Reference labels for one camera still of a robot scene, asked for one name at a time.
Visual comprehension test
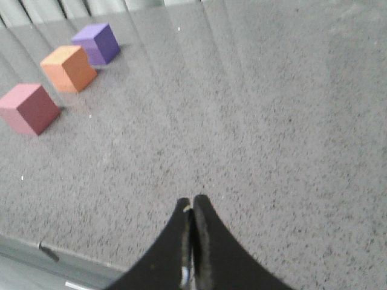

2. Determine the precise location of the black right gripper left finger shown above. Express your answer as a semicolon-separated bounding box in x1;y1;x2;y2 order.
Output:
107;198;191;289

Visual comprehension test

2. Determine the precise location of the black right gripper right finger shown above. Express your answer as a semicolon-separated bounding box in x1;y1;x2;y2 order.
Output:
192;195;291;290

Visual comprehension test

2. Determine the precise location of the orange foam cube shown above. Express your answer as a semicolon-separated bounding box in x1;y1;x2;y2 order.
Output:
40;45;97;92

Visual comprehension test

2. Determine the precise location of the pink foam cube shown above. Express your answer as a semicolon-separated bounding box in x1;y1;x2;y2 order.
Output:
1;83;60;135

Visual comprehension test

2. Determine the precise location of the purple foam cube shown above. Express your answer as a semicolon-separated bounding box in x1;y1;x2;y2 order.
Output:
71;23;120;65

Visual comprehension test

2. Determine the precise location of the grey curtain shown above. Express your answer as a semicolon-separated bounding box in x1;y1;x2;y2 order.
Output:
1;1;204;28

